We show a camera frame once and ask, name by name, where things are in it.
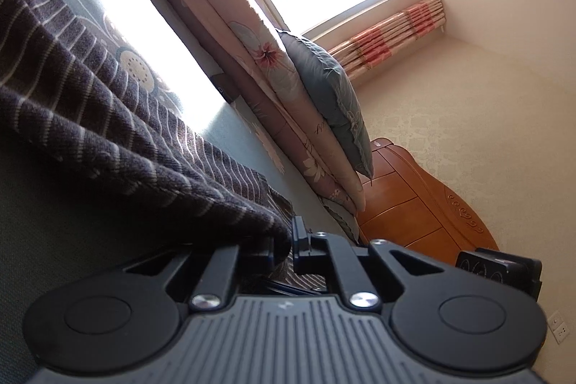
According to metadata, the grey striped knit sweater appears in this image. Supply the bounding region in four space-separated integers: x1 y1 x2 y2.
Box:
0 0 325 299

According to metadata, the red patterned curtain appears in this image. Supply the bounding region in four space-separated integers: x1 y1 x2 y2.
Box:
328 0 448 81

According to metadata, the wooden headboard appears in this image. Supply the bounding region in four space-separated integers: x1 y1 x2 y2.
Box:
355 137 500 268

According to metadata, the flat grey-blue pillow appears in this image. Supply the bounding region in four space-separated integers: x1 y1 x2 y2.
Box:
321 195 361 243

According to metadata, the blue floral bed sheet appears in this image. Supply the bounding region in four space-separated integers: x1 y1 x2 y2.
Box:
0 0 356 367

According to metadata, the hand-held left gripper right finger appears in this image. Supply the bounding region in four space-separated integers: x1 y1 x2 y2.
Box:
292 217 451 313

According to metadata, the white wall outlet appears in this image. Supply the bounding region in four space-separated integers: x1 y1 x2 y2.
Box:
546 312 568 344

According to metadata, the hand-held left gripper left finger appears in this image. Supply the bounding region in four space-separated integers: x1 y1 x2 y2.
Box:
126 244 276 313

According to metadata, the grey-blue floral pillow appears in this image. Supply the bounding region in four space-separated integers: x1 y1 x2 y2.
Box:
274 28 374 180

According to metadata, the folded pink floral quilt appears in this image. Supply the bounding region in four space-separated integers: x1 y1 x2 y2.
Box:
69 0 365 227

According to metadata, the black smartphone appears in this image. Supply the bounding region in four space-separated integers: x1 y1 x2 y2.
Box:
211 73 239 103

